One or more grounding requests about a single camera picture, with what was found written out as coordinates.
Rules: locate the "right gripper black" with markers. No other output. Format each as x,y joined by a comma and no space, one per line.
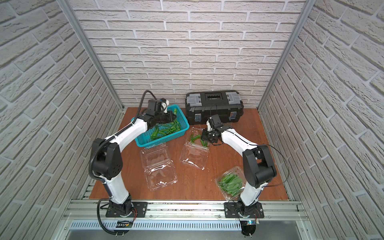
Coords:
203,136

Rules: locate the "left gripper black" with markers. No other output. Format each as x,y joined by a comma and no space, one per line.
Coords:
166,117

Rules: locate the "clear pepper container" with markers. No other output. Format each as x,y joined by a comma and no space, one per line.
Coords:
231,183
195,151

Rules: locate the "teal plastic basket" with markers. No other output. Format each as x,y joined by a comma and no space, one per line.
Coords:
164,133

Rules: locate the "clear clamshell container with peppers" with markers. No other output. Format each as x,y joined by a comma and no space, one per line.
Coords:
159,168

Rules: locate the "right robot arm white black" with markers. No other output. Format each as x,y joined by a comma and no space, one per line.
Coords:
258,163

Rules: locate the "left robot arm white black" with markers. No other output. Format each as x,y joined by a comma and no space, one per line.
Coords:
106,162

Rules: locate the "black toolbox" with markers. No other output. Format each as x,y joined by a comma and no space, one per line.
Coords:
202,105

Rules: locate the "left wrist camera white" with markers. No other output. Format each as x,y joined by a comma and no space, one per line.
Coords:
164,105

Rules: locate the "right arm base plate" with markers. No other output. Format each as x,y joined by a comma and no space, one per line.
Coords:
239,210

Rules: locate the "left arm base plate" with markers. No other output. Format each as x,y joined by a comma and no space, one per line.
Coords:
127,210

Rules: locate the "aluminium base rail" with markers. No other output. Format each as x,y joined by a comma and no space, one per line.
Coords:
181,215

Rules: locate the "aluminium frame post left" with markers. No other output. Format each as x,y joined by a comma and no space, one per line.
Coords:
85,41

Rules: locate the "aluminium frame post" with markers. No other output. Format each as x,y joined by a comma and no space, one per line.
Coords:
85,41
307,8

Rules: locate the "aluminium frame post right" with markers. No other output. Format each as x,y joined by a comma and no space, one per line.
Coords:
307,8

